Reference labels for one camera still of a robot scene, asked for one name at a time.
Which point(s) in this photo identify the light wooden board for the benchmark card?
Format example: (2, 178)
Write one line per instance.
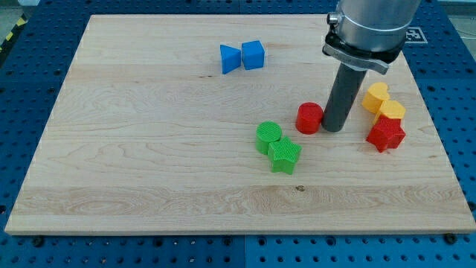
(148, 137)

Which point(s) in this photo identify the yellow heart block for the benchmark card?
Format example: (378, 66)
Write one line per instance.
(376, 94)

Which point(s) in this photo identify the blue cube block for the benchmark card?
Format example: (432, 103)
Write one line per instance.
(253, 55)

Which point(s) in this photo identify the white fiducial marker tag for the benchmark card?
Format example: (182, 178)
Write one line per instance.
(415, 35)

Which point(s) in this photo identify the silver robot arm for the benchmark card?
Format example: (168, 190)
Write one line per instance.
(363, 35)

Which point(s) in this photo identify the red star block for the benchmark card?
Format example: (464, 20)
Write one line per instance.
(386, 133)

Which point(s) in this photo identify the green cylinder block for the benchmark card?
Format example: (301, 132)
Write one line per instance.
(266, 133)

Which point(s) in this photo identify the green star block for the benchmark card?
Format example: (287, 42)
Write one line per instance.
(283, 155)

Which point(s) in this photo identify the red cylinder block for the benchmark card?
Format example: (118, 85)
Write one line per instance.
(309, 117)

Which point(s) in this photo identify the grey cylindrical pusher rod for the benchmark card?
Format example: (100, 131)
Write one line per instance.
(341, 98)

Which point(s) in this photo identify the blue triangle block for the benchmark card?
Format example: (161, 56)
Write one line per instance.
(230, 58)

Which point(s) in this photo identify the yellow hexagon block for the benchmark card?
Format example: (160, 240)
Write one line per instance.
(390, 109)

